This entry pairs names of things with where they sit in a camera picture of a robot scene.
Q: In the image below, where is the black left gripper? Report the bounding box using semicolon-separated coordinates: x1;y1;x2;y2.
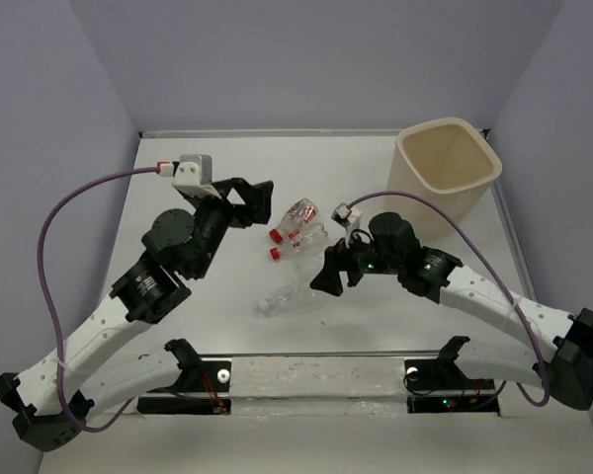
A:
187;179;276;279

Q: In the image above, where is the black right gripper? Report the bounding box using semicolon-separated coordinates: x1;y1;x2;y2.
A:
309;225;402;295

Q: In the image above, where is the red-cap labelled bottle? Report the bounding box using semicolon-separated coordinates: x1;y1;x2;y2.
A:
269;223;328;262

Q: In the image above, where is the clear white-cap bottle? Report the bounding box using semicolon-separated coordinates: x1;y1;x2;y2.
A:
257;282;325;317

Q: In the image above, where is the crushed red-cap bottle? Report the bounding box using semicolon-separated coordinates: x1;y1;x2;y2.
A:
269;198;318;244

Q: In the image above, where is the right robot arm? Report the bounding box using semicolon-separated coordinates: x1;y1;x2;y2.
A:
309;212;593;411

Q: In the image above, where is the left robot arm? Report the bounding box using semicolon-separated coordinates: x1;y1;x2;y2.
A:
0;178;274;452

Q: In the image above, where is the cream plastic bin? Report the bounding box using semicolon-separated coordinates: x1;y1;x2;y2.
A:
386;118;502;224

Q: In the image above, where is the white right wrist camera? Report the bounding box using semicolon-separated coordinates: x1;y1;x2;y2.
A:
331;202;362;233

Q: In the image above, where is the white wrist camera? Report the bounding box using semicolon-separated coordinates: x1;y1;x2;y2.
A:
157;154;218;197
331;202;362;233

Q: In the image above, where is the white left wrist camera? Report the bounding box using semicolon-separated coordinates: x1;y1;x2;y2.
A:
157;154;218;197

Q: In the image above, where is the white table edge rail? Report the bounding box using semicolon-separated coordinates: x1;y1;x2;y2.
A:
137;127;491;139

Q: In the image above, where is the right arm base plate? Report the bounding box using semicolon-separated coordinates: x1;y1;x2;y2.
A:
402;358;500;415

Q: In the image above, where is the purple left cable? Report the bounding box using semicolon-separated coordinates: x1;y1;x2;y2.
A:
38;167;179;434

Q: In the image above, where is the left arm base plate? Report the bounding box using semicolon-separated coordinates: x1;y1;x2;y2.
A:
135;356;232;416

